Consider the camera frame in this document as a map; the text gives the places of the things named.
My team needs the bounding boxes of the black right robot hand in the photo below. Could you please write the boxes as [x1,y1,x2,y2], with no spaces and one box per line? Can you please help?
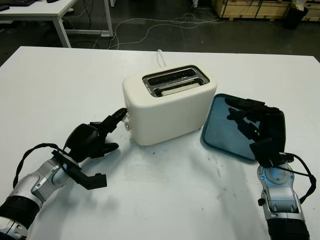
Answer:
[224,97,286,154]

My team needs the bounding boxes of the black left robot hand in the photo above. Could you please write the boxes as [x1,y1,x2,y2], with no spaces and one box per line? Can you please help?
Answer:
[62,107,128,163]

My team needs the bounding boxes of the white two-slot toaster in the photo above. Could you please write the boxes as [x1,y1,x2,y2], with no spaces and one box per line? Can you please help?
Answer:
[122,64,218,146]

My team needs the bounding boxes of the slice of white bread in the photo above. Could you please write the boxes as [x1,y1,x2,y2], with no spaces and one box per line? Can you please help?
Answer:
[161,83,201,96]

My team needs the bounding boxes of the blue plastic tray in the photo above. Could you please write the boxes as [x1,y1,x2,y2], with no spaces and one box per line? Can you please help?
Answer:
[200,93,286,165]

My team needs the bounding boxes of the black trash bin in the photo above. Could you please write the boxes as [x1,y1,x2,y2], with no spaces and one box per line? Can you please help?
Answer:
[283,3,309,30]

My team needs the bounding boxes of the white desk with metal legs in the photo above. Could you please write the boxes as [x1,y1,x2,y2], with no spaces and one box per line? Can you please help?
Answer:
[0,0,114,48]

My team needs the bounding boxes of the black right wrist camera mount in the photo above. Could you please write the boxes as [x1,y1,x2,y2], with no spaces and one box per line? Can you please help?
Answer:
[249,136,295,168]

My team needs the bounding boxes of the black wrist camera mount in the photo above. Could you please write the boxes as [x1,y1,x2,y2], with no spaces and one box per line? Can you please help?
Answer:
[249,136,295,168]
[51,149,108,190]

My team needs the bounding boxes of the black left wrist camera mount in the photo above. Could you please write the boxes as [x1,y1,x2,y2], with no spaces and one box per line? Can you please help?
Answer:
[51,149,108,190]

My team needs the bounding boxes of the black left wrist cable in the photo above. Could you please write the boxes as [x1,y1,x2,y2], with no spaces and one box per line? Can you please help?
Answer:
[12,142,70,188]

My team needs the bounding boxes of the white toaster power cord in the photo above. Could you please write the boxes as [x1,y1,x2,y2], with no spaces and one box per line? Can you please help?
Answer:
[156,49,168,68]

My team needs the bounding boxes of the white cable on floor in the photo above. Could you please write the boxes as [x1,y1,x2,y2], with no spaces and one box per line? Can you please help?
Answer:
[109,13,225,50]

